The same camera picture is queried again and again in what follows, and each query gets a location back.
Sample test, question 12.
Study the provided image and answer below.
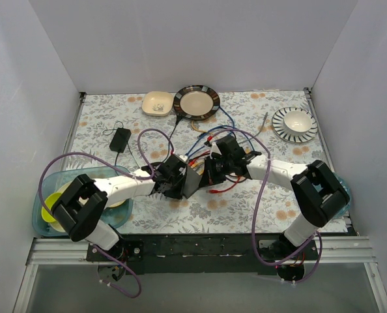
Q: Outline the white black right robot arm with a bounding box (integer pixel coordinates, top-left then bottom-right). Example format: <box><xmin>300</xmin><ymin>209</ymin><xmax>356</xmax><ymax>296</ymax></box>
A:
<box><xmin>199</xmin><ymin>135</ymin><xmax>350</xmax><ymax>259</ymax></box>

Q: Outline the dark rimmed beige plate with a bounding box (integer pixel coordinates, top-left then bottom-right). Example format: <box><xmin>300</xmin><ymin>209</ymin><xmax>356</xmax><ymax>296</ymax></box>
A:
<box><xmin>173</xmin><ymin>85</ymin><xmax>220</xmax><ymax>121</ymax></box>

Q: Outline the cream plate in tray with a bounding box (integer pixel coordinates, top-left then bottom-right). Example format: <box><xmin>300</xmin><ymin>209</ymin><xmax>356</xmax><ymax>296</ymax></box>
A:
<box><xmin>49</xmin><ymin>181</ymin><xmax>72</xmax><ymax>233</ymax></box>

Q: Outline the aluminium frame rail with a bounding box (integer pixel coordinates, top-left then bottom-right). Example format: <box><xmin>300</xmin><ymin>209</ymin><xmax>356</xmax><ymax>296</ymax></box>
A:
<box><xmin>27</xmin><ymin>237</ymin><xmax>377</xmax><ymax>265</ymax></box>

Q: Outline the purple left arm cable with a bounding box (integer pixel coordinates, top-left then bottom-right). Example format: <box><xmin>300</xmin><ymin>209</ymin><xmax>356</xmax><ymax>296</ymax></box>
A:
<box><xmin>38</xmin><ymin>128</ymin><xmax>175</xmax><ymax>298</ymax></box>

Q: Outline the cream square panda dish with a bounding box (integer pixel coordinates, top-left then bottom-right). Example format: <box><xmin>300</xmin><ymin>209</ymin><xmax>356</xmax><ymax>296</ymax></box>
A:
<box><xmin>142</xmin><ymin>91</ymin><xmax>173</xmax><ymax>117</ymax></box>

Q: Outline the grey ethernet cable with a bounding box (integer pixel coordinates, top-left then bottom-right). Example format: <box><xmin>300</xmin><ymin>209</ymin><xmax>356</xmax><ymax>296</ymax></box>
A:
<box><xmin>242</xmin><ymin>112</ymin><xmax>269</xmax><ymax>144</ymax></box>

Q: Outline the black power adapter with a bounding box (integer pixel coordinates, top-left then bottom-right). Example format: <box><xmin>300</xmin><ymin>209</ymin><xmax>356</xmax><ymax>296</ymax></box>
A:
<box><xmin>109</xmin><ymin>128</ymin><xmax>132</xmax><ymax>153</ymax></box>

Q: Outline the small white bowl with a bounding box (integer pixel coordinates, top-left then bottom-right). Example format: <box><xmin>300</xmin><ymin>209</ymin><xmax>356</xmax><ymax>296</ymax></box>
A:
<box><xmin>283</xmin><ymin>111</ymin><xmax>312</xmax><ymax>135</ymax></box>

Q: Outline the teal transparent plastic tray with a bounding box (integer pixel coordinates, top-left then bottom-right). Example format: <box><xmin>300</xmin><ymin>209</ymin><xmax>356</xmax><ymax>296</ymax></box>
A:
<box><xmin>31</xmin><ymin>166</ymin><xmax>133</xmax><ymax>237</ymax></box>

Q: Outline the teal scalloped plate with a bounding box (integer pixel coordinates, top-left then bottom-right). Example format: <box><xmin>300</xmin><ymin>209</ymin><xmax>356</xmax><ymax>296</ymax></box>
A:
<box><xmin>332</xmin><ymin>172</ymin><xmax>352</xmax><ymax>216</ymax></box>

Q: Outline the floral patterned tablecloth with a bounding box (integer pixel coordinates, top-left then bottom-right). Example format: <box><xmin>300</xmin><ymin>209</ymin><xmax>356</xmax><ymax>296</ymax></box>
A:
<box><xmin>64</xmin><ymin>91</ymin><xmax>330</xmax><ymax>233</ymax></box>

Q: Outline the blue striped white plate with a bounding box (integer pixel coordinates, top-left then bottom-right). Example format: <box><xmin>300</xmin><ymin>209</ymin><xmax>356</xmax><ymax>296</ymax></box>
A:
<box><xmin>272</xmin><ymin>107</ymin><xmax>318</xmax><ymax>144</ymax></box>

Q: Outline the red ethernet cable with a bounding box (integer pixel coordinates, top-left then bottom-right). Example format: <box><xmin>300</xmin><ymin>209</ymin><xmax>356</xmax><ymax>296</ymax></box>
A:
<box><xmin>209</xmin><ymin>177</ymin><xmax>243</xmax><ymax>196</ymax></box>

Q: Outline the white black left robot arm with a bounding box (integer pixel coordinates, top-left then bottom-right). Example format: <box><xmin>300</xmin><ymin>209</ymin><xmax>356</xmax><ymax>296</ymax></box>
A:
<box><xmin>50</xmin><ymin>155</ymin><xmax>187</xmax><ymax>261</ymax></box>

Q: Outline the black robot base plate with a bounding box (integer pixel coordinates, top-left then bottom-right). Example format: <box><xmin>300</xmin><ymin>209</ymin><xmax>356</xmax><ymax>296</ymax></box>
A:
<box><xmin>86</xmin><ymin>233</ymin><xmax>323</xmax><ymax>275</ymax></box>

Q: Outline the lime green bowl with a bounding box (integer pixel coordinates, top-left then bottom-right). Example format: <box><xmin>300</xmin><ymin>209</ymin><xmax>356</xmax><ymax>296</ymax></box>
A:
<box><xmin>41</xmin><ymin>192</ymin><xmax>62</xmax><ymax>223</ymax></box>

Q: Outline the dark grey network switch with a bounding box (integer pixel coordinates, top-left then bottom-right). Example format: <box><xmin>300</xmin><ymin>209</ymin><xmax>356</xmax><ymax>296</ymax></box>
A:
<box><xmin>182</xmin><ymin>166</ymin><xmax>201</xmax><ymax>199</ymax></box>

